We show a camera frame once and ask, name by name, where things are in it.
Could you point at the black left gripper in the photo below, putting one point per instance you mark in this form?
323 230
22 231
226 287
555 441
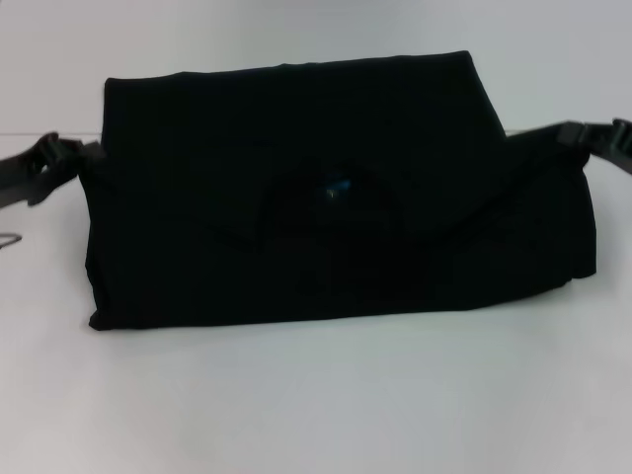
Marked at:
20 173

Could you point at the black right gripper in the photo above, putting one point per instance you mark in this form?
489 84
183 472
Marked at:
623 148

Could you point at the black shirt with FREE print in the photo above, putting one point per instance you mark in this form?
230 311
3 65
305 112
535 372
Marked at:
321 197

